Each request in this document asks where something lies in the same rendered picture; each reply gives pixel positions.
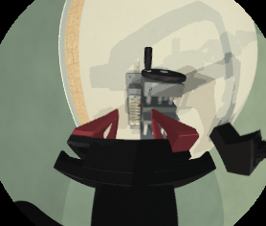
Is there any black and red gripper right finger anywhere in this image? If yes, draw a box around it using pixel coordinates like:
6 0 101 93
151 109 199 152

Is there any grey bench vise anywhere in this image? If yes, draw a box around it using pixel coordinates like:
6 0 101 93
126 47 187 139

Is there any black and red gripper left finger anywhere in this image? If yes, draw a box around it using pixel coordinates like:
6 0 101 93
71 109 119 139

